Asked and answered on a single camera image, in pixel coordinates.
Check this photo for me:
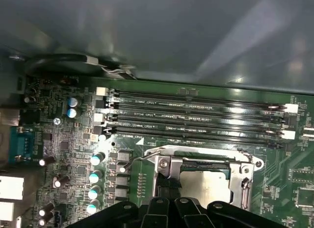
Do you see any green motherboard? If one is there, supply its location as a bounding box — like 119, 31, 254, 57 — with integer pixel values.
0, 74, 314, 228

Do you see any wire locking lever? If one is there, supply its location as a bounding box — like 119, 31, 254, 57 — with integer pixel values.
120, 149, 162, 173

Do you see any silver network port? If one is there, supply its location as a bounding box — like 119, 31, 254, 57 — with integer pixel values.
0, 175, 25, 201

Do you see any blue serial port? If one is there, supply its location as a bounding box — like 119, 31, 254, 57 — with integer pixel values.
8, 126, 36, 164

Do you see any CPU socket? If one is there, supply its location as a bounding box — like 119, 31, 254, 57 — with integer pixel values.
144, 144, 265, 214

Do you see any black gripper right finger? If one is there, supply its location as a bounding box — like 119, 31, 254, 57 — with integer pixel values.
170, 180, 285, 228

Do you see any black PC case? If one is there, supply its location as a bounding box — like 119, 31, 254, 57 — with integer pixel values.
0, 0, 314, 111

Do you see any silver CPU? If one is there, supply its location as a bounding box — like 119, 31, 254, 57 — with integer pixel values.
179, 170, 233, 205

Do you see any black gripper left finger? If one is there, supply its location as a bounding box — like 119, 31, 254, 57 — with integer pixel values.
71, 173, 176, 228

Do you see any black cable with connector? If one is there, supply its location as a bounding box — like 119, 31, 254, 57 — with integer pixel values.
24, 53, 138, 80

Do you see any metal socket cover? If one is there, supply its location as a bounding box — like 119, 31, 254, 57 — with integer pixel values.
154, 151, 256, 211

